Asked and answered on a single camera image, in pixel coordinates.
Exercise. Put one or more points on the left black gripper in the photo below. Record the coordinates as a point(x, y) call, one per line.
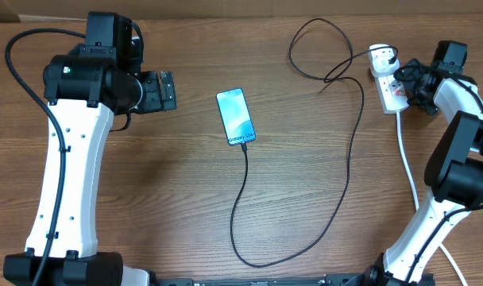
point(155, 101)

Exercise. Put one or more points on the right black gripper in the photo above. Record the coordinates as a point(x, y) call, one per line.
point(410, 79)

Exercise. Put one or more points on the blue Samsung Galaxy smartphone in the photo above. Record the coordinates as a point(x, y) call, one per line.
point(235, 117)

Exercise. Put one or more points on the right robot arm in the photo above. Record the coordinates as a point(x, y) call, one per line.
point(453, 175)

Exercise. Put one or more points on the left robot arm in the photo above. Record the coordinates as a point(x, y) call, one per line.
point(84, 90)

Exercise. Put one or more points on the white power strip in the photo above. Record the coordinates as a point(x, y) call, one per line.
point(392, 94)

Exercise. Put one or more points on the white wall charger adapter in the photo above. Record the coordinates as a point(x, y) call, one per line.
point(383, 60)

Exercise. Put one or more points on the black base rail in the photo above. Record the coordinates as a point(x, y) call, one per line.
point(327, 280)

